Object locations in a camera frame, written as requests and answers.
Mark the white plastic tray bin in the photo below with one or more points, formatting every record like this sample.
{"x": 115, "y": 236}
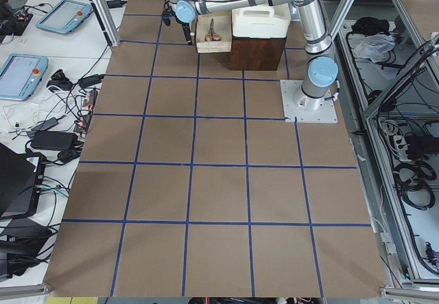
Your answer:
{"x": 261, "y": 21}

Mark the dark brown wooden cabinet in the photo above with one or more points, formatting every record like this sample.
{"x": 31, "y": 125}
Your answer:
{"x": 256, "y": 54}

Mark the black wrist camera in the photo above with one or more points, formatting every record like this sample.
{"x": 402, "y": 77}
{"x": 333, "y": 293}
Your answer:
{"x": 167, "y": 15}

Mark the orange grey scissors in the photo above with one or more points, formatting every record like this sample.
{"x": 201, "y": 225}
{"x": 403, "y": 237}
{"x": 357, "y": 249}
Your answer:
{"x": 211, "y": 35}

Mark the blue teach pendant far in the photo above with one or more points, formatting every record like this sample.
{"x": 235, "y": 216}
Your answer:
{"x": 65, "y": 17}

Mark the black power adapter brick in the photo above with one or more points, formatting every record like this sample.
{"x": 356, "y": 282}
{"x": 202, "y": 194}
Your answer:
{"x": 56, "y": 141}

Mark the crumpled white cloth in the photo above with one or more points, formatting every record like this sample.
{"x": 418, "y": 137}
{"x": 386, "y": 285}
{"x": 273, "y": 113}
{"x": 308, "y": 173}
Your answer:
{"x": 375, "y": 48}

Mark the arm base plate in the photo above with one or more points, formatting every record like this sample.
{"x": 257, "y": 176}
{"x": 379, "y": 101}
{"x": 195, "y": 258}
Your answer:
{"x": 297, "y": 107}

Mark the wooden drawer white handle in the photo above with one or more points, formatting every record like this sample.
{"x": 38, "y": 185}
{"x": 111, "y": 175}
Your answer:
{"x": 222, "y": 26}

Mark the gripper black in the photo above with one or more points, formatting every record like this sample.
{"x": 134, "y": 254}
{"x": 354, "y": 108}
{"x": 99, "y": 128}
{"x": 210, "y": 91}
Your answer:
{"x": 185, "y": 28}

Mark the aluminium frame post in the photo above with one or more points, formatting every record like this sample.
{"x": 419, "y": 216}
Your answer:
{"x": 106, "y": 23}

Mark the black laptop computer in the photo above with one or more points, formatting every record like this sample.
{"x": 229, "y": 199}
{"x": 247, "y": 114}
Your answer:
{"x": 21, "y": 174}

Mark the blue teach pendant near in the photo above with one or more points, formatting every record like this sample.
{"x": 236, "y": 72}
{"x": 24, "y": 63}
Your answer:
{"x": 20, "y": 75}

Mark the blue teach pendant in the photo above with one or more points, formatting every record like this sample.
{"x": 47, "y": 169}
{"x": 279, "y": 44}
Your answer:
{"x": 65, "y": 17}
{"x": 20, "y": 75}

